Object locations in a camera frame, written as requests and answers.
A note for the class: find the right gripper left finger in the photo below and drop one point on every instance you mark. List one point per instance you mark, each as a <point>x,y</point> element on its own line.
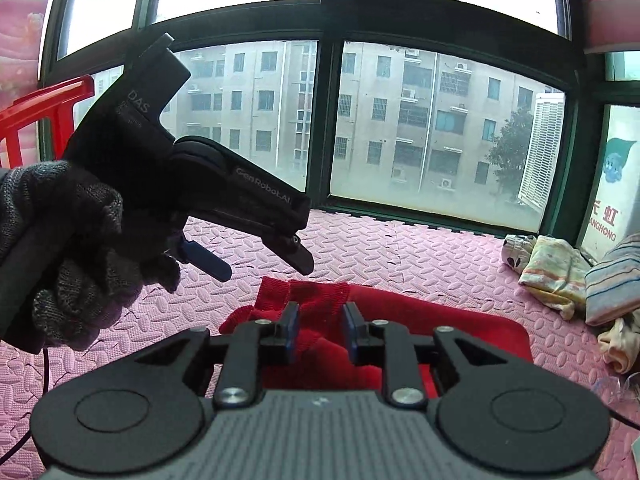
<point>244,353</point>

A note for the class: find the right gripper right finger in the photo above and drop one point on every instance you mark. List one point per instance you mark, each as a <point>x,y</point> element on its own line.
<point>394,350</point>

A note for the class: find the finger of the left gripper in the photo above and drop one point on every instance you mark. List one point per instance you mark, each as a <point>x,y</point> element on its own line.
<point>190,252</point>
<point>291,250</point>

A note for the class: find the left gloved hand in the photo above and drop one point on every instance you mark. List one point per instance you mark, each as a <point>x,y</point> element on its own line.
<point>98,268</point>

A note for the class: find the pink foam puzzle mat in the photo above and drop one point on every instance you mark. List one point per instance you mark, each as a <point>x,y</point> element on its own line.
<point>456,269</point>

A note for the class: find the red plastic stool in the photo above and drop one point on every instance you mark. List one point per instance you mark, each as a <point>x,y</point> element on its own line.
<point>54,103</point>

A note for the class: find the polka dot white cloth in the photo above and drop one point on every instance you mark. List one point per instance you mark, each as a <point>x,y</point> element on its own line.
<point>516,251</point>

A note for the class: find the floral folded cloth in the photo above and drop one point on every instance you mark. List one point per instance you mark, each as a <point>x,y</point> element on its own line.
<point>555,276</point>

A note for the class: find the striped folded cloth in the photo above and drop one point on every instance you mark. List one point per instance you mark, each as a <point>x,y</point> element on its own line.
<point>612,285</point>

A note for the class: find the cream crumpled cloth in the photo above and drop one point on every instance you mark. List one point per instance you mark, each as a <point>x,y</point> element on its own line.
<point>619,344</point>

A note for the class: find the outdoor air conditioner unit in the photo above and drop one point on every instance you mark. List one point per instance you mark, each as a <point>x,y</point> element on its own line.
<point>543,150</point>

